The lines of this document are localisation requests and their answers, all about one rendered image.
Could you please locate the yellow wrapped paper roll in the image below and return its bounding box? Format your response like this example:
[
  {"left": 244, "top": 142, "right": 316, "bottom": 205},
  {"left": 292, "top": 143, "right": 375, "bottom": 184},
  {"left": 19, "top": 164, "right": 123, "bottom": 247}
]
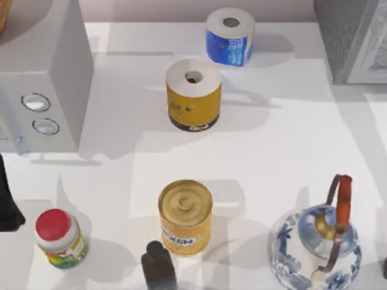
[{"left": 165, "top": 59, "right": 223, "bottom": 132}]

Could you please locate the yellow can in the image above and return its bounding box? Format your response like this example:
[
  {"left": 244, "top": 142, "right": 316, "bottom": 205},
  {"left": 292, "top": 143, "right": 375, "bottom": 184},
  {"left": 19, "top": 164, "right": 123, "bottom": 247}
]
[{"left": 158, "top": 179, "right": 213, "bottom": 257}]

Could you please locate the blue wrapped paper roll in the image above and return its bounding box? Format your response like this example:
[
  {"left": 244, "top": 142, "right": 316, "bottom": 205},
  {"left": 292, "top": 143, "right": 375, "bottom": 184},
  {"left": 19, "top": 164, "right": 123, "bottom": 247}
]
[{"left": 206, "top": 7, "right": 256, "bottom": 67}]

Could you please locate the dark brown bottle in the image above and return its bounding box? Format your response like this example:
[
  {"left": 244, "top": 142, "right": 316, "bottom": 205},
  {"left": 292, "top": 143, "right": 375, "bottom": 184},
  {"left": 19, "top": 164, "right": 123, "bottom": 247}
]
[{"left": 141, "top": 240, "right": 178, "bottom": 290}]

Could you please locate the smaller microwave knob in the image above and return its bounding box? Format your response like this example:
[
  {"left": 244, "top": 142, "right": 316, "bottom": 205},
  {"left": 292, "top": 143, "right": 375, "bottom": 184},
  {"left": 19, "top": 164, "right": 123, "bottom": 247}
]
[{"left": 31, "top": 118, "right": 60, "bottom": 135}]

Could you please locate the blue and white teapot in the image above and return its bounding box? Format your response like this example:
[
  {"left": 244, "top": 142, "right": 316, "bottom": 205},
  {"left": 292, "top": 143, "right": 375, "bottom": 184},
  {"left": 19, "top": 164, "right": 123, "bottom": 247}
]
[{"left": 268, "top": 173, "right": 362, "bottom": 290}]

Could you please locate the larger microwave knob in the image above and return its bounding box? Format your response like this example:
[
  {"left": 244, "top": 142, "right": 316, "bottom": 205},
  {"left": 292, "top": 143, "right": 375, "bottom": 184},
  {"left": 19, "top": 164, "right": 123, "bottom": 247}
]
[{"left": 21, "top": 92, "right": 51, "bottom": 112}]

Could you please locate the red capped white bottle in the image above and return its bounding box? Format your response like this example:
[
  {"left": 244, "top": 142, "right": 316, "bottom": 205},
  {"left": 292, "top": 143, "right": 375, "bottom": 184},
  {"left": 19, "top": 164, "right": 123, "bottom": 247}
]
[{"left": 34, "top": 208, "right": 89, "bottom": 270}]

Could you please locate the pale microwave oven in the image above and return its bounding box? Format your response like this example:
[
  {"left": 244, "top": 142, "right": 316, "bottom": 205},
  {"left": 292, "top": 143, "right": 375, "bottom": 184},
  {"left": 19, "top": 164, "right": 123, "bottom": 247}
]
[{"left": 0, "top": 0, "right": 94, "bottom": 156}]

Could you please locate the grey cabinet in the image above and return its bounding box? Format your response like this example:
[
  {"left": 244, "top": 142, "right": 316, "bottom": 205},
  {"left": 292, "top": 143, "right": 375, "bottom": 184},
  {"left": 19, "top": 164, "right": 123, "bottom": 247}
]
[{"left": 313, "top": 0, "right": 387, "bottom": 86}]

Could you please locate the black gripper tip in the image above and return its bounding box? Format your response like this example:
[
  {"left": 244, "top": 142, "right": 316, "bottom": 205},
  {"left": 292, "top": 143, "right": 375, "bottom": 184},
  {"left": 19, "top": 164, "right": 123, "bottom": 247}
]
[{"left": 0, "top": 153, "right": 27, "bottom": 233}]

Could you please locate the woven basket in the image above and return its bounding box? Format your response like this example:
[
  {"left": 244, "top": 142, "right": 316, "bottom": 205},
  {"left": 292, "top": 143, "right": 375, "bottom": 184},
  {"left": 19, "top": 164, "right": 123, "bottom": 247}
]
[{"left": 0, "top": 0, "right": 13, "bottom": 41}]

